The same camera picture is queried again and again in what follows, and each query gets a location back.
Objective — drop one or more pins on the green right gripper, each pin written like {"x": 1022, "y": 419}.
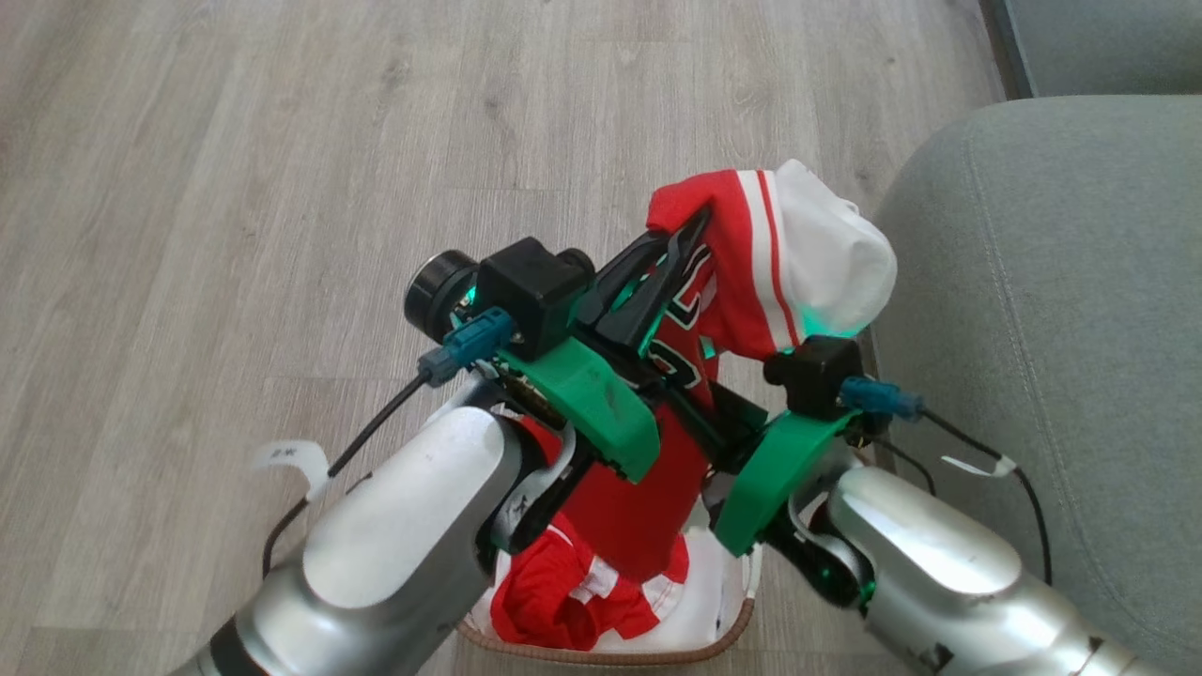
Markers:
{"x": 775, "y": 469}

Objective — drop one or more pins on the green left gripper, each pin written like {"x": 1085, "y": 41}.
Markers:
{"x": 592, "y": 404}

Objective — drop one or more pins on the red basketball jersey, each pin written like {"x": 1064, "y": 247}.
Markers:
{"x": 624, "y": 516}

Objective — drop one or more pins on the white garment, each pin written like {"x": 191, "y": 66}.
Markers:
{"x": 836, "y": 253}

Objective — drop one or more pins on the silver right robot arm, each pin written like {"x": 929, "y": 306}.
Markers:
{"x": 939, "y": 573}

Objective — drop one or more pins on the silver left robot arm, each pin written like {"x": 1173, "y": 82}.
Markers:
{"x": 404, "y": 526}

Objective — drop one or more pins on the white laundry basket brown rim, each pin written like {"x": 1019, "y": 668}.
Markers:
{"x": 723, "y": 629}

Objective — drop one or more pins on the grey sofa seat cushion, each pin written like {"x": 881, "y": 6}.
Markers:
{"x": 1052, "y": 300}

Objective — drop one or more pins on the grey sofa section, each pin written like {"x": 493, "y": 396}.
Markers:
{"x": 1108, "y": 42}

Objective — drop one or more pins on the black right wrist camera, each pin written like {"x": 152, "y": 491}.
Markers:
{"x": 812, "y": 376}

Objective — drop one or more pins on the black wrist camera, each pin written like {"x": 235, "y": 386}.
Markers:
{"x": 526, "y": 291}
{"x": 812, "y": 376}

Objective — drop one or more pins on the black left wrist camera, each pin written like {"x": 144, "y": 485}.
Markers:
{"x": 526, "y": 291}

